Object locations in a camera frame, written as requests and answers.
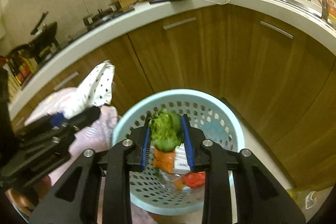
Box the white heart-pattern paper bag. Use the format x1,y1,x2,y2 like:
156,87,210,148
58,60,115,119

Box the green bok choy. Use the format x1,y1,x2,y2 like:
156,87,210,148
149,108,183,152

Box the orange paper cup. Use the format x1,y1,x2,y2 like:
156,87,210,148
173,172,206,190

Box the orange snack bag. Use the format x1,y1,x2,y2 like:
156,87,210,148
152,148,175,173

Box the wooden kitchen cabinets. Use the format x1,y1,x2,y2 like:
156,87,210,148
10,3,336,192

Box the white kitchen countertop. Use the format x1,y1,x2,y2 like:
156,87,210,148
9,0,335,118

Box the person's left hand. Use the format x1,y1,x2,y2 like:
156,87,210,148
6,175,52,217

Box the floral pink tablecloth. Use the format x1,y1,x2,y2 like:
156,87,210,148
27,88,153,223

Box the light blue waste basket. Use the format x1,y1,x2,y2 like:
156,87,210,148
111,89,245,215

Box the sauce bottles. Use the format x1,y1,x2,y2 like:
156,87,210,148
6,50,35,86

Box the white carton box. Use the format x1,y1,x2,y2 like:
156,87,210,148
173,143,190,174

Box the black wok pan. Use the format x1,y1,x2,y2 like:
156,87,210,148
7,11,60,57

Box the black gas stove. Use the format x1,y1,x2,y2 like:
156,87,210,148
59,0,136,42

